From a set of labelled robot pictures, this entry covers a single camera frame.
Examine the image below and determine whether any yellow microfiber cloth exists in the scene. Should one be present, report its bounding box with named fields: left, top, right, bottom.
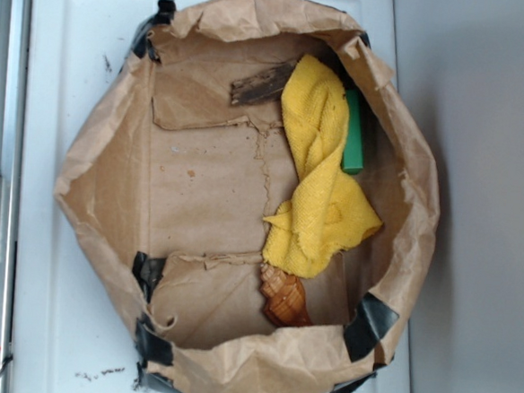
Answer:
left=262, top=55, right=382, bottom=279

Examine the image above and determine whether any brown paper bag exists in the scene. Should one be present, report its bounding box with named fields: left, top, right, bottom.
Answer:
left=55, top=0, right=440, bottom=393

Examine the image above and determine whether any dark wooden bark piece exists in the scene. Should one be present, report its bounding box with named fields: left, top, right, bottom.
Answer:
left=231, top=61, right=296, bottom=106

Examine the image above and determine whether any brown spiral seashell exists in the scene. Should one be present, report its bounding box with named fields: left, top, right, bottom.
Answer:
left=259, top=263, right=313, bottom=328

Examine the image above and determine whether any green rectangular block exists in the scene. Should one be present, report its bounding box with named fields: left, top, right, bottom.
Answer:
left=341, top=89, right=364, bottom=175

